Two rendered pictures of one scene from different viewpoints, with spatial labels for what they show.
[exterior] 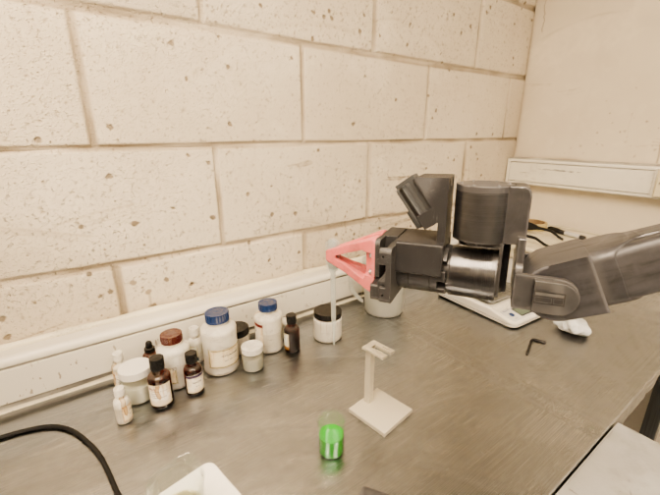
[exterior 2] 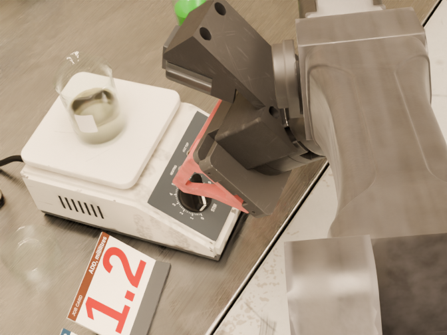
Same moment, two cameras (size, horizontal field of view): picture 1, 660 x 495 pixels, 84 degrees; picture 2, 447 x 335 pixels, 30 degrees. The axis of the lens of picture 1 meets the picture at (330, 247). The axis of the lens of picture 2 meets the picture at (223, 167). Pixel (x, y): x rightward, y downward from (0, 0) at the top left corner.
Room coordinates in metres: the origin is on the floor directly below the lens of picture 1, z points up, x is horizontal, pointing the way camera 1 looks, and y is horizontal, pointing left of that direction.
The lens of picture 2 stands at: (-0.29, 0.16, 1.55)
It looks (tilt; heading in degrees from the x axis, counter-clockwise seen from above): 50 degrees down; 348
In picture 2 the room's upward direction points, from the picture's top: 12 degrees counter-clockwise
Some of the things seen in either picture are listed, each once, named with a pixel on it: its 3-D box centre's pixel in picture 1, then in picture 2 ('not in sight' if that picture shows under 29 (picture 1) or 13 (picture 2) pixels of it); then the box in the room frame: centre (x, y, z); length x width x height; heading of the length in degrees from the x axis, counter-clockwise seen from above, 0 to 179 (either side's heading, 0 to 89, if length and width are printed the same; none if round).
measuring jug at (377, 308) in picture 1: (379, 285); not in sight; (0.93, -0.14, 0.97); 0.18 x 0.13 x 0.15; 109
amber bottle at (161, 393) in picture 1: (159, 380); not in sight; (0.56, 0.31, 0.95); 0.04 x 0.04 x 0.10
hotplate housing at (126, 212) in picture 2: not in sight; (136, 161); (0.26, 0.13, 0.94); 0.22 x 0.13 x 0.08; 46
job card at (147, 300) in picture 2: not in sight; (120, 290); (0.14, 0.18, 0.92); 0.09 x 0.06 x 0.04; 144
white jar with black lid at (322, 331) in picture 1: (327, 323); not in sight; (0.79, 0.01, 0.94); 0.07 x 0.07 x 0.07
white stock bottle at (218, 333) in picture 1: (219, 339); not in sight; (0.67, 0.23, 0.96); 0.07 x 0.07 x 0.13
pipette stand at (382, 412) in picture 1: (381, 381); not in sight; (0.54, -0.09, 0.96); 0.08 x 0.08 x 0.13; 44
